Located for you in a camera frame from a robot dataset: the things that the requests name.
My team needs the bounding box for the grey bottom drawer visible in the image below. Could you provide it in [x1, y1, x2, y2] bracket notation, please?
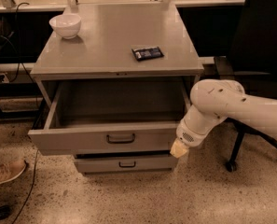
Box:
[75, 154, 178, 174]

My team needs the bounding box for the grey top drawer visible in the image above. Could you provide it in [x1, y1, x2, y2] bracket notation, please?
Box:
[29, 77, 188, 155]

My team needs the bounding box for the black floor cable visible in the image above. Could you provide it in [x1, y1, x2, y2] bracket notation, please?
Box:
[10, 149, 40, 224]

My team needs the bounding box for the grey drawer cabinet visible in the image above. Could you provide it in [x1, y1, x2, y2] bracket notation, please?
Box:
[31, 3, 203, 161]

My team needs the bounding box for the grey drawer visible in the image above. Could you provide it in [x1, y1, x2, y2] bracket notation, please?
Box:
[29, 77, 188, 155]
[75, 154, 178, 174]

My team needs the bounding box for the black floor object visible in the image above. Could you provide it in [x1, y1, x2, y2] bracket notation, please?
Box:
[0, 205, 10, 220]

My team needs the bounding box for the white ceramic bowl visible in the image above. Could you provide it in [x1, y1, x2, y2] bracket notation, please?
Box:
[49, 14, 81, 39]

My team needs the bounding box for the black office chair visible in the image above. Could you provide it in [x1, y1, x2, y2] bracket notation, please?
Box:
[214, 0, 277, 172]

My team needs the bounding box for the black hanging cable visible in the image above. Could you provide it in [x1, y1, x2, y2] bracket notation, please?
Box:
[0, 2, 41, 110]

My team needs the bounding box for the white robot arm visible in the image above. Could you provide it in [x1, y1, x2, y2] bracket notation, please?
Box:
[170, 79, 277, 158]

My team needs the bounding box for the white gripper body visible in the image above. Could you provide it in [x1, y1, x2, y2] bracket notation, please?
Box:
[176, 120, 205, 147]

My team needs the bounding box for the black drawer handle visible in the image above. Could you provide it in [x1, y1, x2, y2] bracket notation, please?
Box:
[106, 133, 135, 144]

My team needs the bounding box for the tan shoe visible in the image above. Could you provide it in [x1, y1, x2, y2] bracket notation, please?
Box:
[0, 160, 27, 185]

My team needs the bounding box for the dark blue snack packet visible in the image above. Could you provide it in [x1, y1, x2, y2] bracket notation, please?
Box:
[132, 47, 164, 62]

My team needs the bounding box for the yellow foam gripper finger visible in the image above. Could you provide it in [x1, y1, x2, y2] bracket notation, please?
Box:
[170, 139, 189, 158]

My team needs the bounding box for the white wall socket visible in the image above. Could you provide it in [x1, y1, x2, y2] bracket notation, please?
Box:
[0, 73, 9, 83]

